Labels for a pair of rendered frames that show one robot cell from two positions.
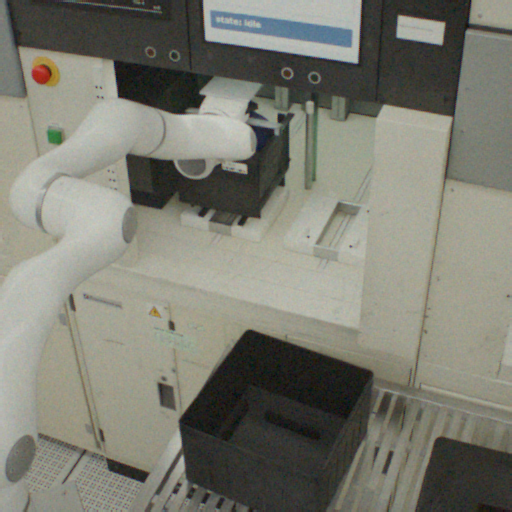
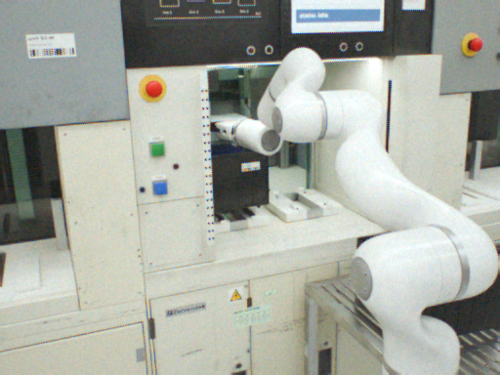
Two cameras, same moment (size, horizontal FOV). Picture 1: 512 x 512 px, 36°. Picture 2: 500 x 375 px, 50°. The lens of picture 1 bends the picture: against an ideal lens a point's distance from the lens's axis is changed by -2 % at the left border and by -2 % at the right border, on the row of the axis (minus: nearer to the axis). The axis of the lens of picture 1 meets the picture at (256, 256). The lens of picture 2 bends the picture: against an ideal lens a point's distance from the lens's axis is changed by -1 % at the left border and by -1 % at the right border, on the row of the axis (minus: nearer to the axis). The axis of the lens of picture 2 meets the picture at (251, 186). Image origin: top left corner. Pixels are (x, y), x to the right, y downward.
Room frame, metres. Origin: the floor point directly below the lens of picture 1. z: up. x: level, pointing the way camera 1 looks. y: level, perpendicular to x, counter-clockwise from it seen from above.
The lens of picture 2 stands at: (0.40, 1.16, 1.48)
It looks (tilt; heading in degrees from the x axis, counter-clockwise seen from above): 17 degrees down; 316
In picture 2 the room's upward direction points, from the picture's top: 1 degrees counter-clockwise
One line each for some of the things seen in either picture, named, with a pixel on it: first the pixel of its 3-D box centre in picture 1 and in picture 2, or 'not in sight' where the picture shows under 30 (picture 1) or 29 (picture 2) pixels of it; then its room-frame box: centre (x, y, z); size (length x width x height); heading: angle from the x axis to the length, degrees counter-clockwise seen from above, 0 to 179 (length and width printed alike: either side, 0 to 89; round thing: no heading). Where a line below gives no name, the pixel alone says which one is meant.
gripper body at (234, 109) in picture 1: (221, 114); (235, 129); (1.59, 0.07, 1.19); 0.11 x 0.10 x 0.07; 164
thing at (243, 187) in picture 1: (233, 147); (226, 165); (1.67, 0.05, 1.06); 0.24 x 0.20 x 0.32; 68
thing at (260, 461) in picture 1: (278, 426); (426, 279); (0.99, -0.04, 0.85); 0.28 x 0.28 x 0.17; 62
